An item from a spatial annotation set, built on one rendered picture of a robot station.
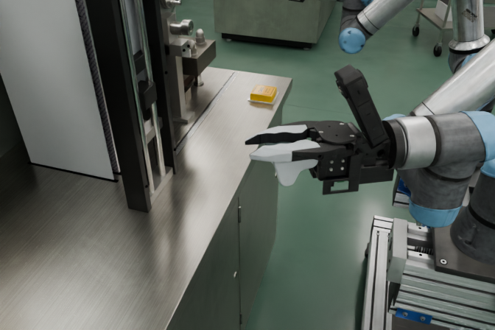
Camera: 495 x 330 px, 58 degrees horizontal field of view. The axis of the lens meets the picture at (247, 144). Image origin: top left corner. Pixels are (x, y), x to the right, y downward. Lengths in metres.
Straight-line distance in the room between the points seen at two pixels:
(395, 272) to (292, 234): 1.10
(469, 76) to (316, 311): 1.33
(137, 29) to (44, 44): 0.20
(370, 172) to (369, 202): 1.79
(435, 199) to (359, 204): 1.69
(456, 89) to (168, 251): 0.61
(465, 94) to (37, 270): 0.83
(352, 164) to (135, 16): 0.51
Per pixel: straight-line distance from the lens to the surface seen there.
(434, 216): 0.76
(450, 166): 0.70
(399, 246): 1.15
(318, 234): 2.22
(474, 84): 0.82
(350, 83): 0.58
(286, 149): 0.58
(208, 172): 1.10
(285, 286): 2.00
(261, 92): 1.40
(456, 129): 0.68
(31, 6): 0.99
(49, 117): 1.11
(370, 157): 0.65
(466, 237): 1.12
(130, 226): 0.99
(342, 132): 0.62
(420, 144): 0.65
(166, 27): 1.19
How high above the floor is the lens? 1.58
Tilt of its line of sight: 35 degrees down
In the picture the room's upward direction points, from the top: straight up
